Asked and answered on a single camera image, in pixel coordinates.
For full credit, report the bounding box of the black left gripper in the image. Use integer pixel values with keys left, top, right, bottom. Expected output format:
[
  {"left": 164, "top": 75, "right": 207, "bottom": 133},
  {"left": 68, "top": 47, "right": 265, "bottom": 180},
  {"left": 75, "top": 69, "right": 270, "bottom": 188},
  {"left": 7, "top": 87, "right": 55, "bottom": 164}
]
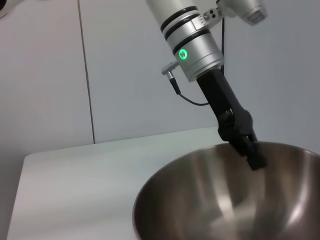
[{"left": 196, "top": 68, "right": 267, "bottom": 171}]

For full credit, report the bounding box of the stainless steel bowl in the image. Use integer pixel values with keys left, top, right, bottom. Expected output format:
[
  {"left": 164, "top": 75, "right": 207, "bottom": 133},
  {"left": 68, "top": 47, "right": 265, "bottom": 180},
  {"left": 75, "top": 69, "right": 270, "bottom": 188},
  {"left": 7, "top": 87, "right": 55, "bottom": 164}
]
[{"left": 132, "top": 141, "right": 320, "bottom": 240}]

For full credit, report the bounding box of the thin black camera cable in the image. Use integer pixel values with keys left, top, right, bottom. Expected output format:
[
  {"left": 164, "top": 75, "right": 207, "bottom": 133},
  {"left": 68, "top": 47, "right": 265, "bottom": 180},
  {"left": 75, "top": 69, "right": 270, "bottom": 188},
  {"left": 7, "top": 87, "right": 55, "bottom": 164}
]
[{"left": 219, "top": 17, "right": 226, "bottom": 73}]

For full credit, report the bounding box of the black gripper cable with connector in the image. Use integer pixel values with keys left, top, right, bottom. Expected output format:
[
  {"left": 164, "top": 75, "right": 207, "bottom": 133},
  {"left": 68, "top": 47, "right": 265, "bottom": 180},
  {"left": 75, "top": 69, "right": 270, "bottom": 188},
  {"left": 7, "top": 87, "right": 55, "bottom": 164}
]
[{"left": 160, "top": 63, "right": 211, "bottom": 106}]

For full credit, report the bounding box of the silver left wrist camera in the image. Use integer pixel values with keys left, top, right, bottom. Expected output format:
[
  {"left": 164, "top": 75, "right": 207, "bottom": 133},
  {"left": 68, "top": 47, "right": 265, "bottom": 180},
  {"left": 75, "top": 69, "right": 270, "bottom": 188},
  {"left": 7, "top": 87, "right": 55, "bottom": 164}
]
[{"left": 203, "top": 0, "right": 269, "bottom": 26}]

